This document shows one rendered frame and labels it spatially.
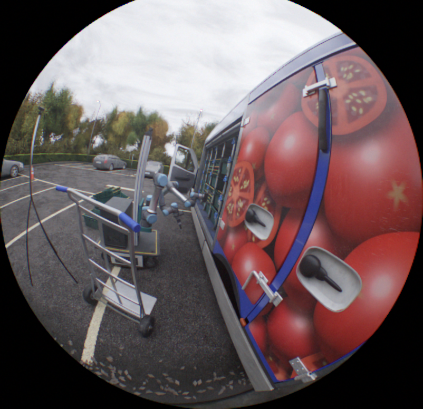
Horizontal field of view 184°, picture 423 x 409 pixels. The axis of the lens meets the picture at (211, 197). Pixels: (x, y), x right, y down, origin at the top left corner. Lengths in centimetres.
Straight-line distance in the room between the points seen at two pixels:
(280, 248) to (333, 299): 35
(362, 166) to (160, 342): 173
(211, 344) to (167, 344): 41
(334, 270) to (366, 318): 24
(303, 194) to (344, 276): 38
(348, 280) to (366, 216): 22
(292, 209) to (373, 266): 43
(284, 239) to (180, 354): 132
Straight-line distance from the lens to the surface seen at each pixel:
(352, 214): 51
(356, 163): 54
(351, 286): 56
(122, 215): 59
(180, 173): 457
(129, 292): 179
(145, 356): 149
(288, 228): 64
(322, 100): 69
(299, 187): 63
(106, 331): 162
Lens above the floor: 147
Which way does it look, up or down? 11 degrees down
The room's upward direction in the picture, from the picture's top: 13 degrees clockwise
